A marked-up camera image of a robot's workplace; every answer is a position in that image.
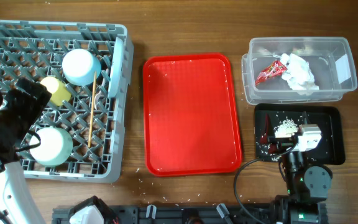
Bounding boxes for grey plastic dishwasher rack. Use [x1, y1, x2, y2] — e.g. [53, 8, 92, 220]
[0, 20, 134, 183]

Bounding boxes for white napkin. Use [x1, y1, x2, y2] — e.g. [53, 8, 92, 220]
[280, 54, 319, 90]

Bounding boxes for green bowl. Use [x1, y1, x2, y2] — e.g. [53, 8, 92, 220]
[29, 127, 73, 167]

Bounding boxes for clear plastic waste bin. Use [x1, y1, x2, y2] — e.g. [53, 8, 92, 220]
[241, 37, 357, 105]

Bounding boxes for white plastic fork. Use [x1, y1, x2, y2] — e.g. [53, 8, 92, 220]
[94, 78, 108, 109]

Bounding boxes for red snack wrapper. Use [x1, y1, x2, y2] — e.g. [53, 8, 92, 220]
[255, 60, 287, 86]

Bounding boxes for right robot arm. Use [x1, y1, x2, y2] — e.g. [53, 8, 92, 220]
[259, 112, 333, 224]

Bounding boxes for light blue bowl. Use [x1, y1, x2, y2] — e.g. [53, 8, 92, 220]
[62, 49, 101, 86]

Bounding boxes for wooden chopstick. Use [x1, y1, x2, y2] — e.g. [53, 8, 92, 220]
[88, 71, 97, 148]

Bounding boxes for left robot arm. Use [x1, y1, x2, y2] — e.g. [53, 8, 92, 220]
[0, 78, 52, 223]

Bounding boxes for red plastic serving tray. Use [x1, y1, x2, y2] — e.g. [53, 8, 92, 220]
[142, 53, 242, 177]

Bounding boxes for leftover rice food waste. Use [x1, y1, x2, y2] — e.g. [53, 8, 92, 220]
[274, 119, 298, 138]

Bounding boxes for black rectangular tray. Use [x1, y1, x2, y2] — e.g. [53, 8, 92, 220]
[254, 104, 346, 165]

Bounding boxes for light blue round plate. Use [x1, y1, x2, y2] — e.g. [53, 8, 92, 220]
[108, 37, 124, 98]

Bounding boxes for yellow plastic cup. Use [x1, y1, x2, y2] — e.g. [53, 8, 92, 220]
[40, 77, 71, 106]

